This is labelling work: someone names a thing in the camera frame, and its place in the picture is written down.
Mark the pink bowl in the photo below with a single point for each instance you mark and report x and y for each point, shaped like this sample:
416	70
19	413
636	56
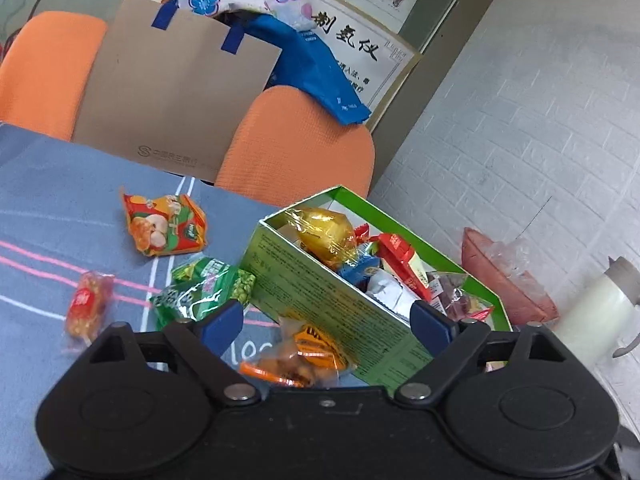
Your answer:
490	270

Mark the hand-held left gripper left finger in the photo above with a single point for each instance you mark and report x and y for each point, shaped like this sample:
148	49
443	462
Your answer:
225	317

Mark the blue-grey printed tablecloth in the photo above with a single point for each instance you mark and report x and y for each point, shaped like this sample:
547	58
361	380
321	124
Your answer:
50	200

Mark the brown paper bag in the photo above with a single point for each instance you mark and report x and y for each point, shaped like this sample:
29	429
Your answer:
170	90

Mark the white kettle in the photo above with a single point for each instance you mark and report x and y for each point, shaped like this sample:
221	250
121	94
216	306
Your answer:
590	310

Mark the clear plastic bag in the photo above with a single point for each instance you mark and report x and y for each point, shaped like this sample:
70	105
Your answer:
515	260

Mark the blue snack packet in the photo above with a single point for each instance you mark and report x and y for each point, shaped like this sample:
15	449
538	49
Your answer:
360	267

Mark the orange chair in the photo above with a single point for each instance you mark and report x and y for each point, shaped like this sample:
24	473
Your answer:
300	145
45	70

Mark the orange green snack packet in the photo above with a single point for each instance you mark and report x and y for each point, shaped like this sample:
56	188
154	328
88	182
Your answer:
165	225

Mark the golden wrapped snack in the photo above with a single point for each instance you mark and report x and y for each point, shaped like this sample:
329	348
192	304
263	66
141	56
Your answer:
322	230

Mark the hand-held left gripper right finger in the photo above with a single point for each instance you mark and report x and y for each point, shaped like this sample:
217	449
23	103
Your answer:
430	320

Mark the small red sausage packet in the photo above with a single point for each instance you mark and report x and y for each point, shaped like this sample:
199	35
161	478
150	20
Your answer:
87	305

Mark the framed calligraphy poster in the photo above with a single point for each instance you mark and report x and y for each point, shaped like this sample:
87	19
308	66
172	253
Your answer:
370	55

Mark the red white snack packet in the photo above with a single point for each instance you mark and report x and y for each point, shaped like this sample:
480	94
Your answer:
400	255

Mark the green cardboard box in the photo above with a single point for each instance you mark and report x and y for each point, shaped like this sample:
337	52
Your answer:
320	300

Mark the blue plastic bag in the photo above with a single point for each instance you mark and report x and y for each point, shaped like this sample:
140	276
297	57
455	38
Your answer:
310	70

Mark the orange nut packet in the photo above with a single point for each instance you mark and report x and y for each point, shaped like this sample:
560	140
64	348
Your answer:
305	355

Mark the green pea packet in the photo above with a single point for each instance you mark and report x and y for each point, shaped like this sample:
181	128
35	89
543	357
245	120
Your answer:
205	285

